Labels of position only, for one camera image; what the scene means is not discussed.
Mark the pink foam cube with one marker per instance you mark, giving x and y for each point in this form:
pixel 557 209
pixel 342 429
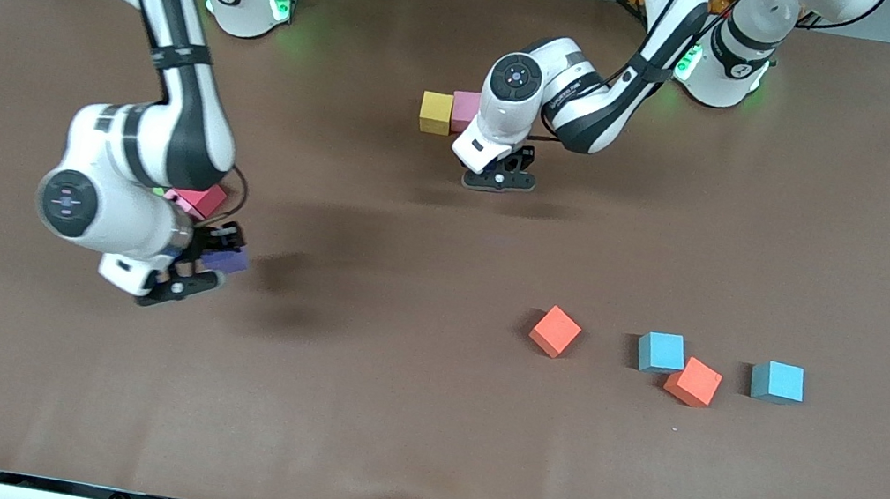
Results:
pixel 464 110

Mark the red foam cube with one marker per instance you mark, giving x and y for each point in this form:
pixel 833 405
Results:
pixel 201 200

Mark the blue foam cube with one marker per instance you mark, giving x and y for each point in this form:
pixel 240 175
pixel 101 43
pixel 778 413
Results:
pixel 661 352
pixel 778 380

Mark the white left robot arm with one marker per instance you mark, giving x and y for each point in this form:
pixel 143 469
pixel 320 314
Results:
pixel 512 108

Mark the purple foam cube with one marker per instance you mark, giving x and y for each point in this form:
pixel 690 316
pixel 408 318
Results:
pixel 229 258

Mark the orange foam cube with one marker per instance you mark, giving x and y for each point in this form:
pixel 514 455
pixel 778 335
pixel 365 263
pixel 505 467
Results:
pixel 694 380
pixel 556 330

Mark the yellow foam cube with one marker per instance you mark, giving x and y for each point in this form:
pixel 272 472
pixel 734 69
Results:
pixel 435 112

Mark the brown table cover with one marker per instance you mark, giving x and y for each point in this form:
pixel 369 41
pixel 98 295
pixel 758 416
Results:
pixel 417 424

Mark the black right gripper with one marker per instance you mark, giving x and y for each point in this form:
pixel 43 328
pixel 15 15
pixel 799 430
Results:
pixel 217 238

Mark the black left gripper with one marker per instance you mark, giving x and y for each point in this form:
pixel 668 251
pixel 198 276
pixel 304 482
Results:
pixel 524 158

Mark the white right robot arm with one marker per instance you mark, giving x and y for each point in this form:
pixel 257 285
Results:
pixel 104 204

